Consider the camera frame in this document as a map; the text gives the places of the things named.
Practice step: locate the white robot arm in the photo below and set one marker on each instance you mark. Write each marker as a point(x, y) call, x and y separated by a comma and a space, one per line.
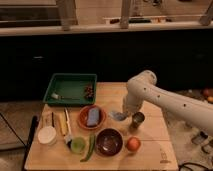
point(142, 87)

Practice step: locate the orange fruit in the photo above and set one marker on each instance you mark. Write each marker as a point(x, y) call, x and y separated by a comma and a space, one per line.
point(133, 144)

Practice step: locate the yellow corn cob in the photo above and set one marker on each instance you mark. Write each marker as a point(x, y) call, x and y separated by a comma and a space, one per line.
point(63, 125)

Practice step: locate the green small cup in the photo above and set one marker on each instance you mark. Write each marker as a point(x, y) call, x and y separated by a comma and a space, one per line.
point(78, 145)

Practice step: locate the green plastic tray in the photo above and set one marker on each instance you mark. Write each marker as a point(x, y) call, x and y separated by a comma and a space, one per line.
point(70, 85)

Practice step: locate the dark metal cup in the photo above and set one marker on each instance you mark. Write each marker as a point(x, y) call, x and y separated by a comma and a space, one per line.
point(137, 119)

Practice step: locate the green chili pepper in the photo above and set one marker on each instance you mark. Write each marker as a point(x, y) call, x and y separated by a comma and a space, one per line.
point(90, 149)

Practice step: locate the white round lid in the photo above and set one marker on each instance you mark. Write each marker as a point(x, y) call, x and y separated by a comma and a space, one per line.
point(47, 135)

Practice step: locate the red grapes bunch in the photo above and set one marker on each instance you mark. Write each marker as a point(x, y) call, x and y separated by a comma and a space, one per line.
point(89, 92)

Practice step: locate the purple bowl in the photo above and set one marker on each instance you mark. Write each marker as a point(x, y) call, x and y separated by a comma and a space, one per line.
point(109, 142)

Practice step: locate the grey towel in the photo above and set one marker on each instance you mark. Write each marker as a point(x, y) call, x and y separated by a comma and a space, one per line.
point(118, 116)

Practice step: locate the silver spoon in tray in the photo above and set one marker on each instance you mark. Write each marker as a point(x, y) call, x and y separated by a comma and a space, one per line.
point(60, 97)

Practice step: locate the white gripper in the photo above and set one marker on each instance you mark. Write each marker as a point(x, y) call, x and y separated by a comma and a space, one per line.
point(129, 108)

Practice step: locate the blue sponge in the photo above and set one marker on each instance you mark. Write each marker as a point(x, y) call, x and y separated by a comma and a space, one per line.
point(93, 116)

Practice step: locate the orange plate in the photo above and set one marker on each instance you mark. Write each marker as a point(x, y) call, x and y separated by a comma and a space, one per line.
point(83, 117)

